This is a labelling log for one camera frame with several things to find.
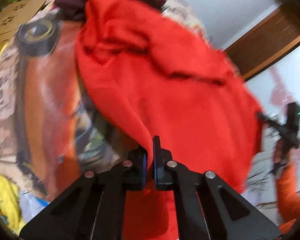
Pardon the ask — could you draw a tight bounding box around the red zip jacket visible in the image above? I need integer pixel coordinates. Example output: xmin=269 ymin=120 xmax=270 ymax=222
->
xmin=75 ymin=0 xmax=265 ymax=240

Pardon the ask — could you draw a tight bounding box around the orange right sleeve forearm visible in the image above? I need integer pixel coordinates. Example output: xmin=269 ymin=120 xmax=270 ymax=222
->
xmin=275 ymin=162 xmax=300 ymax=234

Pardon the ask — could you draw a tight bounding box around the person right hand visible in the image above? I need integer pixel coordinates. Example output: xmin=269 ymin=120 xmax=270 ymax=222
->
xmin=273 ymin=139 xmax=294 ymax=167

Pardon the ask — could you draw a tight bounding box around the printed bed blanket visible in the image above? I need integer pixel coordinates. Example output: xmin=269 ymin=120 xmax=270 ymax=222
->
xmin=0 ymin=0 xmax=207 ymax=235

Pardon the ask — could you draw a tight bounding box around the wooden door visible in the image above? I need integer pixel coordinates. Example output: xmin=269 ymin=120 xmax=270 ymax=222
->
xmin=225 ymin=4 xmax=300 ymax=81

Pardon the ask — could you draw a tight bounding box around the brown cardboard box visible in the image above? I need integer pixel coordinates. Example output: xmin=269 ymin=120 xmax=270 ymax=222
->
xmin=0 ymin=0 xmax=46 ymax=51

